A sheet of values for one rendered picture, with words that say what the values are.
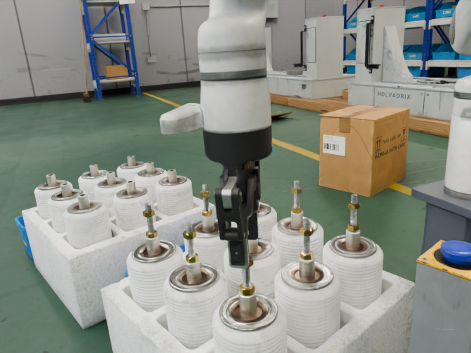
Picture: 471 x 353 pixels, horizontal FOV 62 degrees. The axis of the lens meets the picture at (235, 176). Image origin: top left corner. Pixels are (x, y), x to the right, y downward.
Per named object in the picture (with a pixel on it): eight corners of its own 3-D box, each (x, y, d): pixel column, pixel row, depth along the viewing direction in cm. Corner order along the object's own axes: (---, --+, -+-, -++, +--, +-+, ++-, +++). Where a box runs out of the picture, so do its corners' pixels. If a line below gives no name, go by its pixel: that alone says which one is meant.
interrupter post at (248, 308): (240, 307, 52) (239, 286, 51) (258, 308, 52) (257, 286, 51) (237, 319, 50) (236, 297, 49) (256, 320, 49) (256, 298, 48)
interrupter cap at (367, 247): (385, 255, 62) (385, 252, 62) (340, 262, 61) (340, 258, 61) (363, 235, 69) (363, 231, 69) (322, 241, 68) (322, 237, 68)
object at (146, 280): (191, 318, 78) (182, 236, 72) (193, 353, 69) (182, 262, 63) (142, 325, 77) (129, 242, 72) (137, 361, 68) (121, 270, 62)
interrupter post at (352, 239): (362, 251, 64) (363, 232, 63) (348, 253, 64) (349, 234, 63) (356, 244, 66) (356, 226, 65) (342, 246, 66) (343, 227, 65)
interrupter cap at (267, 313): (225, 295, 55) (224, 291, 55) (279, 297, 54) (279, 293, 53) (214, 332, 48) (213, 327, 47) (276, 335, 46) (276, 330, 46)
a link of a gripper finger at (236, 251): (230, 219, 43) (233, 260, 45) (223, 232, 40) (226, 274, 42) (243, 220, 43) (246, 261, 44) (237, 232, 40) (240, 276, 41)
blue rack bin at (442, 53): (455, 57, 566) (457, 42, 560) (480, 57, 533) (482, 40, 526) (429, 60, 548) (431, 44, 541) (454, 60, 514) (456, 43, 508)
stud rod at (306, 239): (311, 267, 57) (311, 220, 55) (306, 270, 56) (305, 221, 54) (307, 265, 58) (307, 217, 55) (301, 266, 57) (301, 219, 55)
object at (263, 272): (291, 331, 73) (290, 244, 67) (265, 365, 65) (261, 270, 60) (248, 314, 78) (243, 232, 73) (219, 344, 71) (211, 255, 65)
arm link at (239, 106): (185, 120, 49) (180, 68, 47) (275, 118, 46) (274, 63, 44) (156, 136, 40) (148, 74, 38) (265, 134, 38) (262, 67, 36)
